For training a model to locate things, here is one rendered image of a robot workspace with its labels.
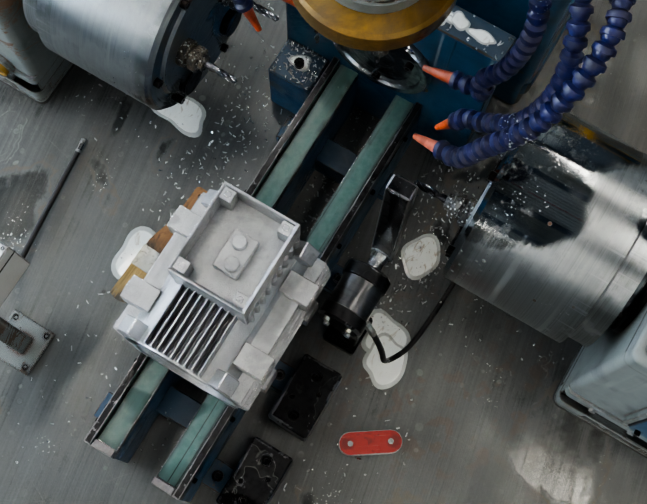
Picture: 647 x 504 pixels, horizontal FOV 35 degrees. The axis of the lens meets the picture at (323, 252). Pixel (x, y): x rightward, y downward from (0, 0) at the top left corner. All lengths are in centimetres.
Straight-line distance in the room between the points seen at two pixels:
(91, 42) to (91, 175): 31
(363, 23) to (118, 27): 36
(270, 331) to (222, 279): 9
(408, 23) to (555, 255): 32
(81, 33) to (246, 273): 37
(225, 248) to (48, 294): 43
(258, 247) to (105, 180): 44
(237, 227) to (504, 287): 32
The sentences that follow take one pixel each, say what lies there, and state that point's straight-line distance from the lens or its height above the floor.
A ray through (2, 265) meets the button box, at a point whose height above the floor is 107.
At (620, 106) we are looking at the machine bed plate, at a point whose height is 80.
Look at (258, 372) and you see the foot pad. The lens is 118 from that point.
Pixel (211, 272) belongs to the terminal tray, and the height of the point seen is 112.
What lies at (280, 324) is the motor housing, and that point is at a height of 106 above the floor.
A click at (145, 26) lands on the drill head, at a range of 125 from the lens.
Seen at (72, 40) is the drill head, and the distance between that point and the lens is 133.
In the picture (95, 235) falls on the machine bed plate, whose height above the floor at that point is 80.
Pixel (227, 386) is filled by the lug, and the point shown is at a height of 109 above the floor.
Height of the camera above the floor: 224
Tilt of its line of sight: 75 degrees down
